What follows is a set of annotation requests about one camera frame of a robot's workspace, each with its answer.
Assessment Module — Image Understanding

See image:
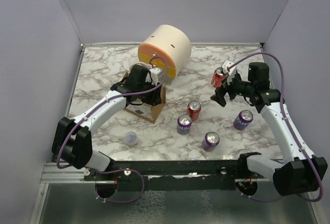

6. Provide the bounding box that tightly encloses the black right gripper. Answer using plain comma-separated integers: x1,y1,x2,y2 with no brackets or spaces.
211,71,255,106

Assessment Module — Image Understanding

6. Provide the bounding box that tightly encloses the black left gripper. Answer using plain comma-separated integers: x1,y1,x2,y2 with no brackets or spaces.
137,78,161,106

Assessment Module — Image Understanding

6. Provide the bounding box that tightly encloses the brown canvas bag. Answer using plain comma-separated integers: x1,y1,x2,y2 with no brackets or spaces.
118,71,166,123

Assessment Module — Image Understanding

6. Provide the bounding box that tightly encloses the red soda can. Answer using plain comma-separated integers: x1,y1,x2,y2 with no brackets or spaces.
187,101,202,121
211,67,226,88

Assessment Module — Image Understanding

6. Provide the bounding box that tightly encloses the purple soda can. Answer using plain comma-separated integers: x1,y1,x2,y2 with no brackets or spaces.
177,114,192,135
233,110,253,131
202,132,220,152

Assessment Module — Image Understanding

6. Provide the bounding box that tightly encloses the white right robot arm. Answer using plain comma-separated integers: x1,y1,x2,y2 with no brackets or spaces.
211,60,327,197

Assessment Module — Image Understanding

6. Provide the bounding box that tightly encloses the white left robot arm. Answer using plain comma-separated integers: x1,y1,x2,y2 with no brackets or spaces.
52,65,166,180

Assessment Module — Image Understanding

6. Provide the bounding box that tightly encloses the small clear plastic cup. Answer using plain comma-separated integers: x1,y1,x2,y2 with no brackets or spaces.
124,132,138,147

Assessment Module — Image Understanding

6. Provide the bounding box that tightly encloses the purple soda can front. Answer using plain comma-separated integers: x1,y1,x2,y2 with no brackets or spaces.
202,132,220,152

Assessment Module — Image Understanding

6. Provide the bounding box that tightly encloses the cream cylindrical drawer cabinet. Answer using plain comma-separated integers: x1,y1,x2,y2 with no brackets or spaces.
138,24,192,83

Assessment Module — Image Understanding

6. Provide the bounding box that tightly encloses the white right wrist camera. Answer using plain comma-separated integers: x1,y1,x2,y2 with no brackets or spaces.
221,60,237,81

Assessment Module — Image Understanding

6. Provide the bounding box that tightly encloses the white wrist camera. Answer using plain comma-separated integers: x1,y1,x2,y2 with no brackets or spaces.
221,60,237,81
145,67,165,86

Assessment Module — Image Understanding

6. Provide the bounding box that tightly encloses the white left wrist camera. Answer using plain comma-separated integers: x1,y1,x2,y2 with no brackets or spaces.
145,67,165,86

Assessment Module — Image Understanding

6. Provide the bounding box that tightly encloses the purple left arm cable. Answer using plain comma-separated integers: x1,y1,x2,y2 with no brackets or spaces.
56,55,170,204

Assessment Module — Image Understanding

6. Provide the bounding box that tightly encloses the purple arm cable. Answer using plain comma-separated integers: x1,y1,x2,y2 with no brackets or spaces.
56,55,170,204
226,52,324,203

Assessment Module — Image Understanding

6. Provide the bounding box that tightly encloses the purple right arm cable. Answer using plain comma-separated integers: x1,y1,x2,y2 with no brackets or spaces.
226,52,324,203

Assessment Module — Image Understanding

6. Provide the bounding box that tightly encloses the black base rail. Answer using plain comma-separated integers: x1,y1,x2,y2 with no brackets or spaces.
84,159,261,191

